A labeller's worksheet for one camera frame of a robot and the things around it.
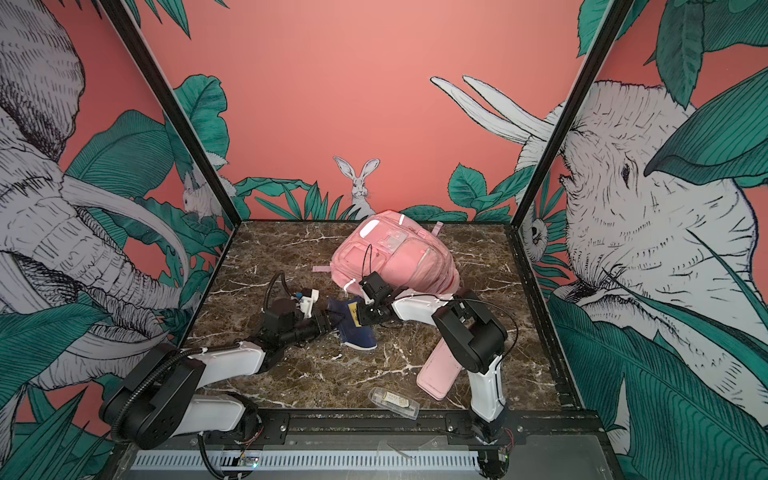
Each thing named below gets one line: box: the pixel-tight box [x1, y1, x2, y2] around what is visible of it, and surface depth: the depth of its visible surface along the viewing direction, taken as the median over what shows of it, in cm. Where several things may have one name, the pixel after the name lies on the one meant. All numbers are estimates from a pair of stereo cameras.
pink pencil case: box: [416, 337, 463, 401], surface depth 83 cm
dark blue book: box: [326, 298, 378, 350], surface depth 90 cm
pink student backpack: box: [312, 210, 460, 296], surface depth 106 cm
